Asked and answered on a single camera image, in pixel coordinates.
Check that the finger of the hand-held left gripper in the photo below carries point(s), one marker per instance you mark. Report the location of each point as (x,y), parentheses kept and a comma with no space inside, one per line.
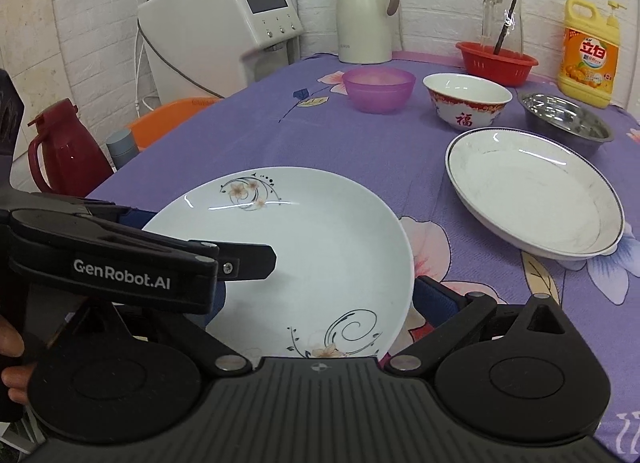
(132,218)
(245,263)

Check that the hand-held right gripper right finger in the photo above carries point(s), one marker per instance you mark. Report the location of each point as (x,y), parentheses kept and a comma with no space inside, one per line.
(432,300)

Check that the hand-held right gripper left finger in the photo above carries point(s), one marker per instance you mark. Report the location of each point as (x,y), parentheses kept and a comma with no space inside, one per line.
(210,348)

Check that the white floral plate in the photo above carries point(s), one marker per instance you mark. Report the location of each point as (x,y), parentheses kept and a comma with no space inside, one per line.
(325,253)

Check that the purple plastic bowl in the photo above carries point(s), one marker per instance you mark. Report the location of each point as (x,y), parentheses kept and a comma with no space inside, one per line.
(377,93)

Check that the person's left hand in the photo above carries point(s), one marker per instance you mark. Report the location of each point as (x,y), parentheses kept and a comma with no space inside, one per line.
(12,378)

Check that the grey cup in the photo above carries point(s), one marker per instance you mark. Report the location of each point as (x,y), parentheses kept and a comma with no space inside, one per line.
(120,150)

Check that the red thermos jug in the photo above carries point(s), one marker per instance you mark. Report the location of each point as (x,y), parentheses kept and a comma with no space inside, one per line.
(70,158)

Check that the orange plastic stool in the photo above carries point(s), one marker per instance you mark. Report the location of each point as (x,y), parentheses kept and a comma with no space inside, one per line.
(165,120)

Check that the white marbled plate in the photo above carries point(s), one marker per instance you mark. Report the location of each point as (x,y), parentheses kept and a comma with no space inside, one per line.
(530,193)

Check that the purple floral tablecloth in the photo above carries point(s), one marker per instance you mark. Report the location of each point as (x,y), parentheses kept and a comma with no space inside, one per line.
(350,143)

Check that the white bowl with red pattern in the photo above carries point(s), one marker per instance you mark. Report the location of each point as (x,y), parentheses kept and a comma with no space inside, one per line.
(465,113)

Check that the white water dispenser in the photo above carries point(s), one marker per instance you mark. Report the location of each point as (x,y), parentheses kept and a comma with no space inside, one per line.
(200,33)

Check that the beige board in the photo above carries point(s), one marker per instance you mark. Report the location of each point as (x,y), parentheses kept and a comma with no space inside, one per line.
(35,43)

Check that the stainless steel bowl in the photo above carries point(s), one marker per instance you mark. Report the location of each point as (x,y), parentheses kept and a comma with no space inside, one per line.
(565,118)

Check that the red plastic colander basket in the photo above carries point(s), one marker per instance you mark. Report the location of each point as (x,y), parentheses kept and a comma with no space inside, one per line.
(500,68)

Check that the cream thermos jug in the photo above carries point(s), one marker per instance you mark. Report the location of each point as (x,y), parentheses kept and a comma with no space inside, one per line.
(362,18)

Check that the yellow detergent bottle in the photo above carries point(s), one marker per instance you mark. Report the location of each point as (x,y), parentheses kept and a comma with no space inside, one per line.
(587,58)

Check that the clear glass jar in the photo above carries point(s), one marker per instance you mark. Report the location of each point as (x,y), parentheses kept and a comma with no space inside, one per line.
(492,18)

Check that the dark stick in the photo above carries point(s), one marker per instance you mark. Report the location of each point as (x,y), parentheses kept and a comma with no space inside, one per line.
(509,13)

